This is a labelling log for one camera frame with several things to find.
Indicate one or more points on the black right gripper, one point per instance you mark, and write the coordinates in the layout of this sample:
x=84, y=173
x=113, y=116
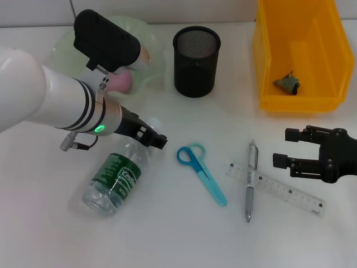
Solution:
x=340, y=156

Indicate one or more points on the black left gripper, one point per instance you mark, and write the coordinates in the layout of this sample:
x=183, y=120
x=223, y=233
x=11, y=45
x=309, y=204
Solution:
x=132, y=124

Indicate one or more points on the clear green-label water bottle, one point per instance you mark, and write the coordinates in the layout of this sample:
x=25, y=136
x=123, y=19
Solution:
x=120, y=173

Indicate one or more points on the teal plastic wrapper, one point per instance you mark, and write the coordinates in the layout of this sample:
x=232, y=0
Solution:
x=285, y=83

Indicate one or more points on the transparent plastic ruler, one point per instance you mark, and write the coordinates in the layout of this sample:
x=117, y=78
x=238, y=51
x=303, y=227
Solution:
x=290, y=192

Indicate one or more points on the blue scissors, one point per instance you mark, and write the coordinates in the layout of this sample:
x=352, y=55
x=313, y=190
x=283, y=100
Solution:
x=207, y=178

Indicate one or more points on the pink peach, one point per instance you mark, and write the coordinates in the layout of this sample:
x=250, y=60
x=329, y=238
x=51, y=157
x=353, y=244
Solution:
x=122, y=82

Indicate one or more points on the green wavy glass plate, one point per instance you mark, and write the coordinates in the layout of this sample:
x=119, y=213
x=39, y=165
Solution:
x=154, y=69

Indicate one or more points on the grey retractable pen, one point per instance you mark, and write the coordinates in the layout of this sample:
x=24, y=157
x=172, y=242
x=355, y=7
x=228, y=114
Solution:
x=250, y=195

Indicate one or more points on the black mesh pen cup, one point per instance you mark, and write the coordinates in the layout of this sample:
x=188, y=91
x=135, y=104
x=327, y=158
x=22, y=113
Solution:
x=195, y=69

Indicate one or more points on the yellow plastic storage bin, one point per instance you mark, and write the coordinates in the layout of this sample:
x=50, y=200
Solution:
x=320, y=56

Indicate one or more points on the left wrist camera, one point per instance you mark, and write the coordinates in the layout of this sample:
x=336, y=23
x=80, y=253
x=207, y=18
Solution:
x=103, y=39

